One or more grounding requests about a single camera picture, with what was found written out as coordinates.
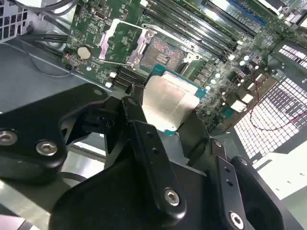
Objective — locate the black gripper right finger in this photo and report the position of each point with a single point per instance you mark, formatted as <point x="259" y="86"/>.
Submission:
<point x="223" y="167"/>

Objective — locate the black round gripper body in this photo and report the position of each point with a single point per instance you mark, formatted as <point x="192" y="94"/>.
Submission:
<point x="108" y="203"/>

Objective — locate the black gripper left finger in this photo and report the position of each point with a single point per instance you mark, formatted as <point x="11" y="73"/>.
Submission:
<point x="36" y="119"/>

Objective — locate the silver CPU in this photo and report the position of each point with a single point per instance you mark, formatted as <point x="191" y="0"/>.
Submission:
<point x="168" y="103"/>

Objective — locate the metal socket cover frame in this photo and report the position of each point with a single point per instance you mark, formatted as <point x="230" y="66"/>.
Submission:
<point x="105" y="44"/>

